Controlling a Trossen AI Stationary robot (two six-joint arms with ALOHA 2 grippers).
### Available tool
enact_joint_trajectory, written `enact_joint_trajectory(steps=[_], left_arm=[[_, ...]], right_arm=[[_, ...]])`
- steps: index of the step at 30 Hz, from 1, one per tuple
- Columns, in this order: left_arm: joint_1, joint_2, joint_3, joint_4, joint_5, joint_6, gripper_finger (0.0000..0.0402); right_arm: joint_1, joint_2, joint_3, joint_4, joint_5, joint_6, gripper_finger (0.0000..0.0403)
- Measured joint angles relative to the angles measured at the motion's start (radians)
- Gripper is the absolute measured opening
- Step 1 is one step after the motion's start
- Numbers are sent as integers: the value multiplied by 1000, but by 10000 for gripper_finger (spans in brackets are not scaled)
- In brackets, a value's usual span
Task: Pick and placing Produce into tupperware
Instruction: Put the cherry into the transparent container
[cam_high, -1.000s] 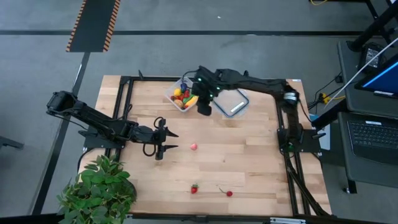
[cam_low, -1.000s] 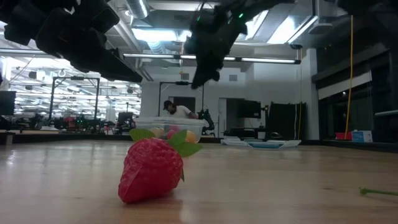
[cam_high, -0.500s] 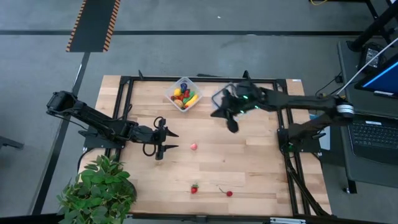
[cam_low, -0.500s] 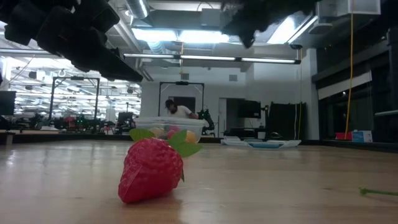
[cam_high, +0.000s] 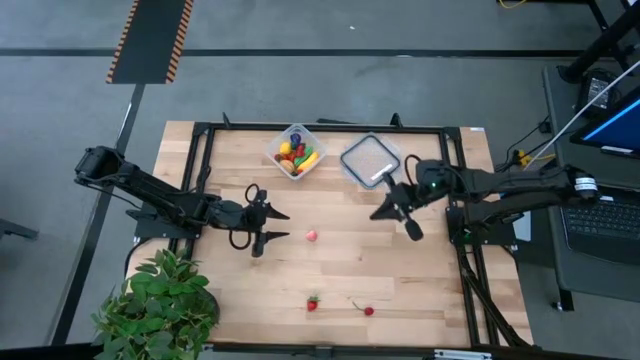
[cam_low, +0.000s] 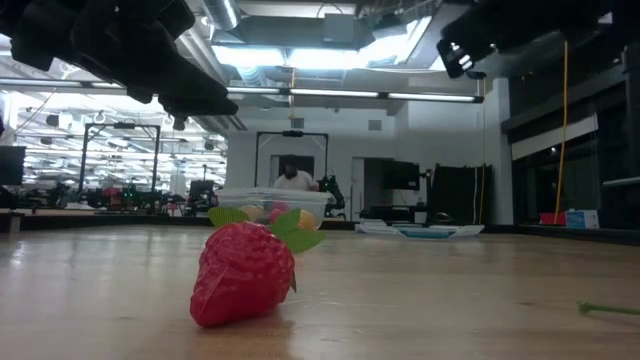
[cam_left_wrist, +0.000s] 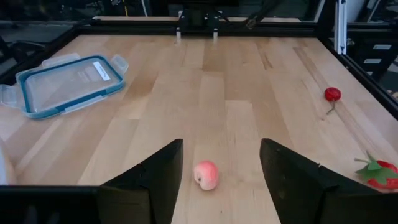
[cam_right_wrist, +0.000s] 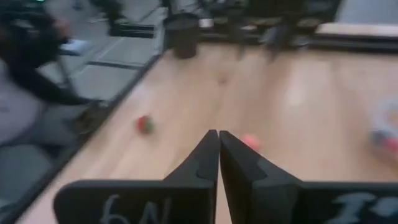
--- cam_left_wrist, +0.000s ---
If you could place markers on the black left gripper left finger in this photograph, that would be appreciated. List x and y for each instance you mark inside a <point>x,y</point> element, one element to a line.
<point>149,193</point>

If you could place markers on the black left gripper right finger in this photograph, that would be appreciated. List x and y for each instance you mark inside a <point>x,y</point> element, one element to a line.
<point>295,186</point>

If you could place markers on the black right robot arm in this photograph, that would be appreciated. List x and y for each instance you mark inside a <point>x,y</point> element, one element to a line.
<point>197,18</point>

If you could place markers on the pink toy peach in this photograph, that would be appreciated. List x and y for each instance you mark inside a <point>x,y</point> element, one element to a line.
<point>206,175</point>

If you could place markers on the red toy strawberry with leaves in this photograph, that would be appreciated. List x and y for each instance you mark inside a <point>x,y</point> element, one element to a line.
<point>384,182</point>

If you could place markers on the red toy cherry long stem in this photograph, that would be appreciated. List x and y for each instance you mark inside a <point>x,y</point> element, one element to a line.
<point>332,94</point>

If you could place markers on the clear lid with blue seal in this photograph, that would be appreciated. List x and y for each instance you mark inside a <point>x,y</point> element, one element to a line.
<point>68,82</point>

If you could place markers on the clear plastic container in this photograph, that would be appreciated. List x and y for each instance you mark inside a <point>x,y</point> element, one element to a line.
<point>6,168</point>

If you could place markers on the black drawer cabinet white labels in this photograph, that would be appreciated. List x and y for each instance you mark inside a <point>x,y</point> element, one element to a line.
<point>373,53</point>

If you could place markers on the black metal table frame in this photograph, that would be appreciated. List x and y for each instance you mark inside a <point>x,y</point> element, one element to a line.
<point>280,31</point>

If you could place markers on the aluminium profile post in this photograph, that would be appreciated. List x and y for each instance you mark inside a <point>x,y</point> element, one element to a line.
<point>340,28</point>

